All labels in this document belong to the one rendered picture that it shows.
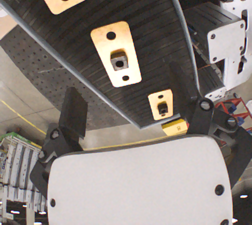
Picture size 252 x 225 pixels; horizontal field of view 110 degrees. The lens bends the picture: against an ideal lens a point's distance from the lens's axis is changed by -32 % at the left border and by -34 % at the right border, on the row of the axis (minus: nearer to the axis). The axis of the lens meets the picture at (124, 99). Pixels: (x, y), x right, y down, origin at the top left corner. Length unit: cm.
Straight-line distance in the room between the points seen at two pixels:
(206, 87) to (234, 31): 26
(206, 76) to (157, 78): 35
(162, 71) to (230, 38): 16
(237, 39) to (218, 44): 5
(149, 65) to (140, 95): 6
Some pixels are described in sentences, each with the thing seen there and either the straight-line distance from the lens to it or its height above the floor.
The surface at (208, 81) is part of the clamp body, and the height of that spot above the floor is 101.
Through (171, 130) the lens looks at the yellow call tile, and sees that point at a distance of 34.
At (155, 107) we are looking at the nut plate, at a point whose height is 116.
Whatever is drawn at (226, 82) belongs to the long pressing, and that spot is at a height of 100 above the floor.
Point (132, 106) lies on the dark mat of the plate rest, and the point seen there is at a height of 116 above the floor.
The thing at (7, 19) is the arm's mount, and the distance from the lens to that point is 67.
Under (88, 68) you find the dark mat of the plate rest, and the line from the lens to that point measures 16.
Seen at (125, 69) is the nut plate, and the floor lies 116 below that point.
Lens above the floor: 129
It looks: 39 degrees down
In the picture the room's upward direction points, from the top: 175 degrees clockwise
